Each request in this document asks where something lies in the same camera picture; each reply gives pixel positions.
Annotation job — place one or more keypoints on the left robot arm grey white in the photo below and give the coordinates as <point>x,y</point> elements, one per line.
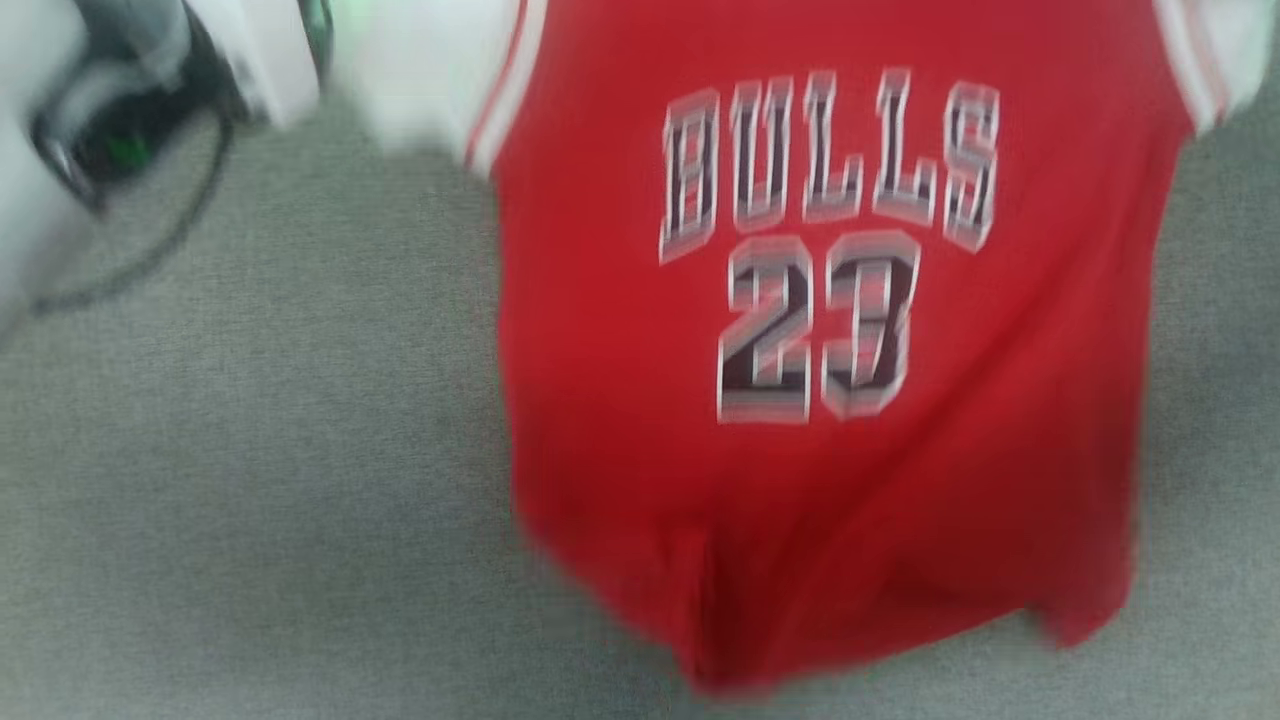
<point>60,120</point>

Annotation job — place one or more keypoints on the left gripper white dark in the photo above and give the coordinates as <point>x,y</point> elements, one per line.
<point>265,55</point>

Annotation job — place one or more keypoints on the red Bulls basketball jersey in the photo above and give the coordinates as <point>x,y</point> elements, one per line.
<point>820,350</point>

